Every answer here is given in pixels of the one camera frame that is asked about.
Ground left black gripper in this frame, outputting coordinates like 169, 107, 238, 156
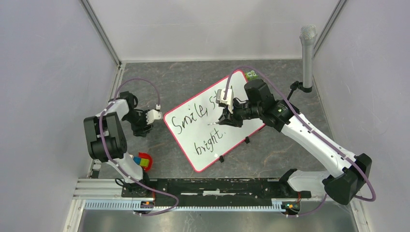
122, 110, 154, 138

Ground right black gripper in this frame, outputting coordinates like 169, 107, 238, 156
219, 98, 262, 128

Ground pink framed whiteboard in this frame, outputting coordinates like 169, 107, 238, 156
163, 70, 264, 172

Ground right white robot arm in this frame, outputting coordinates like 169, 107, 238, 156
216, 79, 372, 205

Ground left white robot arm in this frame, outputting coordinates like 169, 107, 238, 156
83, 91, 153, 197

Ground green number dice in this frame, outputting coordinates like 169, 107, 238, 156
245, 70, 259, 81

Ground red bowl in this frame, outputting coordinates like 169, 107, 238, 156
133, 152, 153, 172

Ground colourful block toy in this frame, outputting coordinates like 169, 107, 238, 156
133, 157, 150, 169

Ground silver microphone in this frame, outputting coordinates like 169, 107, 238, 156
299, 24, 317, 92

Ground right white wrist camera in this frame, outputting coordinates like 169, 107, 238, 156
216, 88, 234, 113

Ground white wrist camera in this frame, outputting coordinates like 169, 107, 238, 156
216, 88, 234, 113
146, 104, 163, 125

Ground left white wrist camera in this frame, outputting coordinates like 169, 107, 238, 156
146, 104, 163, 125

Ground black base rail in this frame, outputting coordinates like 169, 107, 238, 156
116, 178, 312, 207

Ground aluminium toothed rail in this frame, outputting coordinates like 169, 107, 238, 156
84, 197, 302, 212

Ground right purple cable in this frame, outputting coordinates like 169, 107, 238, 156
223, 66, 377, 218

